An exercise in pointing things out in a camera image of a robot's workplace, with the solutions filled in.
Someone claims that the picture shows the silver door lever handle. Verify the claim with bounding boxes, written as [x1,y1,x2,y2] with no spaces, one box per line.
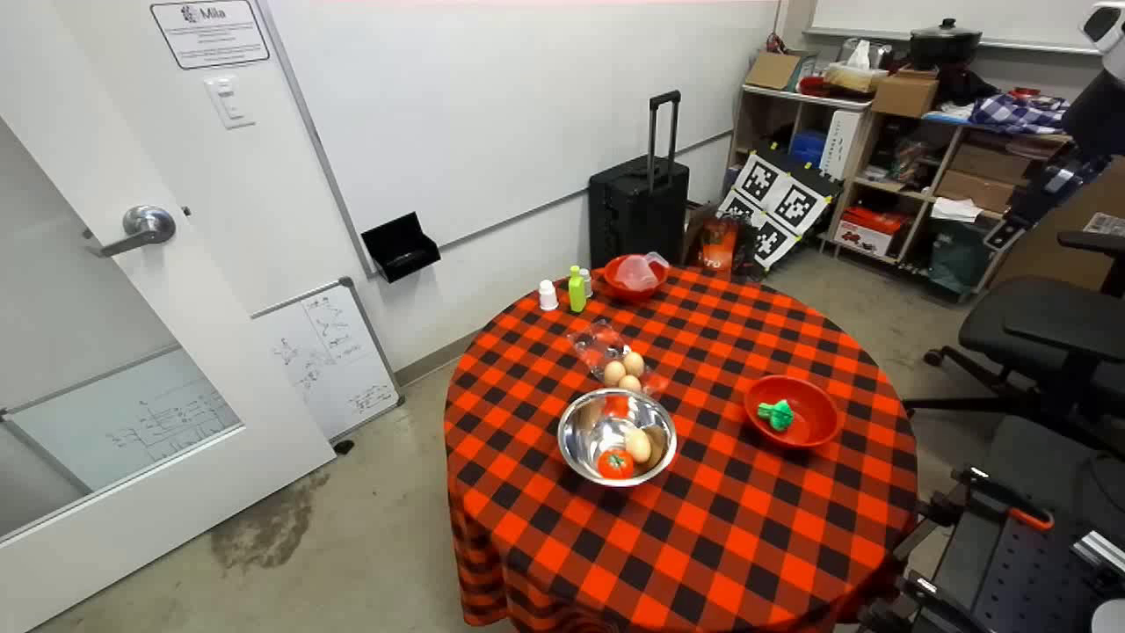
[80,199,179,259]

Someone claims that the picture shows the open cardboard box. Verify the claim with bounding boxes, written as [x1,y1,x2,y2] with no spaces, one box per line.
[743,48,809,94]

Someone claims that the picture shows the green toy broccoli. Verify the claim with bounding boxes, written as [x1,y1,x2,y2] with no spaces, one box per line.
[754,397,798,437]

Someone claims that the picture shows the black whiteboard eraser holder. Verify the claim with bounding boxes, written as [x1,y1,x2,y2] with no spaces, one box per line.
[358,212,444,286]

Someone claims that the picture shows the black office chair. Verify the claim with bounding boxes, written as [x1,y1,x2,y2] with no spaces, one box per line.
[903,225,1125,459]

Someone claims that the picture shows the whiteboard above shelf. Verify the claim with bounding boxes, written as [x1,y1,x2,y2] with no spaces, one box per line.
[806,0,1111,55]

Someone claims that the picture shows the clear plastic egg bag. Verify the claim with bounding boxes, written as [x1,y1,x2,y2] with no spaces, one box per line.
[564,321,669,400]

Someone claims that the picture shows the green plastic bottle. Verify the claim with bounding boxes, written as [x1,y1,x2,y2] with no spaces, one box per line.
[564,265,595,318]

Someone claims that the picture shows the shiny steel bowl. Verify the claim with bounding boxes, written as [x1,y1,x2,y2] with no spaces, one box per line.
[552,383,683,493]

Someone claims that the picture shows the crumpled clear plastic wrap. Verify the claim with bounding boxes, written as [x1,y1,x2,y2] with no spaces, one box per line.
[610,254,671,297]

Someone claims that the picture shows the red black checkered tablecloth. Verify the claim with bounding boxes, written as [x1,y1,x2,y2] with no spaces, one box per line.
[438,265,925,633]

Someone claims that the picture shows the red toy tomato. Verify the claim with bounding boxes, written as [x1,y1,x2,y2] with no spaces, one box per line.
[595,447,638,481]

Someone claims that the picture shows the orange black bag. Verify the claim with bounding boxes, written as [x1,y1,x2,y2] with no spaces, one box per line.
[688,206,748,282]

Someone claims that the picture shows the white door with window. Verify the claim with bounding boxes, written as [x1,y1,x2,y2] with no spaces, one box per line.
[0,0,339,633]

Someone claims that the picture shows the large wall whiteboard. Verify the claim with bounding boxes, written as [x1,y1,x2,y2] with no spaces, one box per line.
[249,0,785,286]

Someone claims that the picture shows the white light switch plate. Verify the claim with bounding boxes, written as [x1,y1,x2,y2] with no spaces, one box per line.
[204,74,256,134]

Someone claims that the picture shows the red white storage box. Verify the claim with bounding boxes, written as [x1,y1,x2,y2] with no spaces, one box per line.
[832,204,910,259]

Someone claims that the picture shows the black cooking pot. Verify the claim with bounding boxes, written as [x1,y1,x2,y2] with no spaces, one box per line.
[908,13,983,74]

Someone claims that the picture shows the red bowl with plastic wrap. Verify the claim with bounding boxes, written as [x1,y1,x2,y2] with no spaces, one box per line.
[596,250,675,305]

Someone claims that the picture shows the black rolling suitcase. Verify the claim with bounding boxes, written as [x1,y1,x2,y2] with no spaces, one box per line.
[582,89,692,270]

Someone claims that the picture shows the dark green bag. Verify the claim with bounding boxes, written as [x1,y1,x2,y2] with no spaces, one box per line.
[928,220,1002,297]

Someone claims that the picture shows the brown cardboard box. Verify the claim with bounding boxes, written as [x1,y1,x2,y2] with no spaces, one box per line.
[871,70,943,121]

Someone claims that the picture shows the black wheeled cart frame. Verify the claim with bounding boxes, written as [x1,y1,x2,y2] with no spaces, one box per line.
[857,414,1125,633]

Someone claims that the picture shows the wooden storage shelf unit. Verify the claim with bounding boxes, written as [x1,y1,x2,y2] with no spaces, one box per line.
[731,82,1077,297]

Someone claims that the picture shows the small leaning whiteboard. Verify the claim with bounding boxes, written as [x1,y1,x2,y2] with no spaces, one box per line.
[249,279,403,447]

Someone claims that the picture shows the white paper wall sign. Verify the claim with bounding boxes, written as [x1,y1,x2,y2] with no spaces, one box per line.
[148,0,274,74]

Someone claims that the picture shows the black white fiducial tag board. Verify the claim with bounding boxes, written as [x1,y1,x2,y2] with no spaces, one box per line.
[714,148,838,274]

